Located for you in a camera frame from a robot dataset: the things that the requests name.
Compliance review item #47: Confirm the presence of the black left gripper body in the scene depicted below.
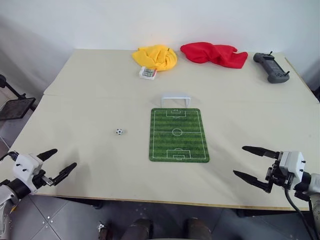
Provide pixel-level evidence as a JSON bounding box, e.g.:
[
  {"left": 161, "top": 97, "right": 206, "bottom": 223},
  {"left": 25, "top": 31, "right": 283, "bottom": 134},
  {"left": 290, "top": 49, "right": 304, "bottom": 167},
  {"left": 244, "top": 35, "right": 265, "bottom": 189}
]
[{"left": 29, "top": 169, "right": 55, "bottom": 194}]

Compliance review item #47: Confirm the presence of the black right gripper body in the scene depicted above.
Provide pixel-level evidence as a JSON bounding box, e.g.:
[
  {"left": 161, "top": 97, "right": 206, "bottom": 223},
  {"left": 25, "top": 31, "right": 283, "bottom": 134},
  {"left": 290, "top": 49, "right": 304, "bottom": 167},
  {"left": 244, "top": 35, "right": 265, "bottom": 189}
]
[{"left": 264, "top": 158, "right": 296, "bottom": 194}]

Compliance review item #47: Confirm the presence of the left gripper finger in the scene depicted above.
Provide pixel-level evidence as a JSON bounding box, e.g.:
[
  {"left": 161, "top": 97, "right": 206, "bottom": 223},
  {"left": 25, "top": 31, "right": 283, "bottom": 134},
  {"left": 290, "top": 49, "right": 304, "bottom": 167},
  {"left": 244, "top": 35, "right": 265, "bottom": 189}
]
[
  {"left": 36, "top": 148, "right": 59, "bottom": 162},
  {"left": 50, "top": 162, "right": 78, "bottom": 186}
]

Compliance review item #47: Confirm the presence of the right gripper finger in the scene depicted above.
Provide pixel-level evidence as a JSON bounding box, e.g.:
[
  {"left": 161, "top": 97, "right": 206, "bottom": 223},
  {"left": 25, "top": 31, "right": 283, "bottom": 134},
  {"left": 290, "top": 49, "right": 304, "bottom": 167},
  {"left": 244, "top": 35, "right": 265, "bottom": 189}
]
[
  {"left": 232, "top": 169, "right": 272, "bottom": 194},
  {"left": 241, "top": 145, "right": 280, "bottom": 160}
]

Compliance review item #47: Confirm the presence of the green soccer field mat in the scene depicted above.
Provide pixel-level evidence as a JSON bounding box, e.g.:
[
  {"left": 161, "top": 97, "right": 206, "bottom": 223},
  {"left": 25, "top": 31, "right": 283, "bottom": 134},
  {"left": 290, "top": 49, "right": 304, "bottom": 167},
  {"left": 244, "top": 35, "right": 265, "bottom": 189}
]
[{"left": 148, "top": 107, "right": 211, "bottom": 163}]

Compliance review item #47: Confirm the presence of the grey handheld remote controller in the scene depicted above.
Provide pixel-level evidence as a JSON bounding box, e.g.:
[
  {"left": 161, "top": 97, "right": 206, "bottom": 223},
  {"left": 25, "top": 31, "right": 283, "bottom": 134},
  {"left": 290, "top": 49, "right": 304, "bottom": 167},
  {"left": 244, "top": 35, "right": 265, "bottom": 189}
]
[{"left": 252, "top": 50, "right": 292, "bottom": 85}]

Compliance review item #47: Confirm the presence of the white miniature goal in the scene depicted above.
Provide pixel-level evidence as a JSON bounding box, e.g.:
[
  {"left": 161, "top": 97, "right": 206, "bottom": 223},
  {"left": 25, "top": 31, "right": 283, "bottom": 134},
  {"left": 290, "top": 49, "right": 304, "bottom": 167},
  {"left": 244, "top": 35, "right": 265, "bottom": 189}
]
[{"left": 160, "top": 92, "right": 191, "bottom": 109}]

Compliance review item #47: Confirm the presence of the red cloth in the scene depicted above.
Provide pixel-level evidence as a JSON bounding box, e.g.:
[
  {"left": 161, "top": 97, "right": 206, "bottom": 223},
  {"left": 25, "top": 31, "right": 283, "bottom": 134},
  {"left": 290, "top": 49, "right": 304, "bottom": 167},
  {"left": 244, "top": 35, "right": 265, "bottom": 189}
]
[{"left": 179, "top": 41, "right": 249, "bottom": 69}]

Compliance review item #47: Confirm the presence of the small white card box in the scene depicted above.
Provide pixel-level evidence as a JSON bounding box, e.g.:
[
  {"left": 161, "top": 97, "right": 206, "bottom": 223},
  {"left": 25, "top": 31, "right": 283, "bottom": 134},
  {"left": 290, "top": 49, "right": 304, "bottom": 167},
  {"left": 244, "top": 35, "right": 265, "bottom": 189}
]
[{"left": 138, "top": 65, "right": 159, "bottom": 81}]

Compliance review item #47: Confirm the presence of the yellow cloth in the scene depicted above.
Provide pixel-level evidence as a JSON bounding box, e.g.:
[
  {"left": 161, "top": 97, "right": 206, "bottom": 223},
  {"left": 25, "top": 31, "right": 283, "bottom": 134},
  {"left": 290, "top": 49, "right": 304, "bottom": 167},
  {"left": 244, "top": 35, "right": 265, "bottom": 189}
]
[{"left": 131, "top": 44, "right": 179, "bottom": 72}]

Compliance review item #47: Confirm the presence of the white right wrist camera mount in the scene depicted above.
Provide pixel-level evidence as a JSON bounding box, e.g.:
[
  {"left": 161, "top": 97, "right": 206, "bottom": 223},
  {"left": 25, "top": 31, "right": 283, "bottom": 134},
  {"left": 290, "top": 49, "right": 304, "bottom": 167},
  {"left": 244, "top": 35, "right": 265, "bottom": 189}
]
[{"left": 278, "top": 150, "right": 306, "bottom": 185}]

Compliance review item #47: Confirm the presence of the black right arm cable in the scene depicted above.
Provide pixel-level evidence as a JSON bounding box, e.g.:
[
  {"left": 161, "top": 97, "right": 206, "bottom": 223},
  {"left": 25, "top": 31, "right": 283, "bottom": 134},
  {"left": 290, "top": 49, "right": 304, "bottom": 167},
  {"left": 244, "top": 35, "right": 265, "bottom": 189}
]
[{"left": 283, "top": 186, "right": 316, "bottom": 240}]

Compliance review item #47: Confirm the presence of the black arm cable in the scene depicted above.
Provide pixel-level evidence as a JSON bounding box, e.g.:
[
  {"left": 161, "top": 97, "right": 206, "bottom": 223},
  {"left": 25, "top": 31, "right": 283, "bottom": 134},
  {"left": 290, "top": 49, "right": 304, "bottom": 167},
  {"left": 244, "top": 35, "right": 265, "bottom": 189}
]
[
  {"left": 283, "top": 186, "right": 316, "bottom": 240},
  {"left": 0, "top": 150, "right": 19, "bottom": 162}
]

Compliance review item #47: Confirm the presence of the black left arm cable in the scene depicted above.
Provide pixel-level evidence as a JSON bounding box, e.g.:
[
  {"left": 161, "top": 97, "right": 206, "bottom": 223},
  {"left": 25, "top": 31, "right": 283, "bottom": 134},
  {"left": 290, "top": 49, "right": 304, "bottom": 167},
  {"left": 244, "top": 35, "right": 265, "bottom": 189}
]
[{"left": 0, "top": 150, "right": 19, "bottom": 162}]

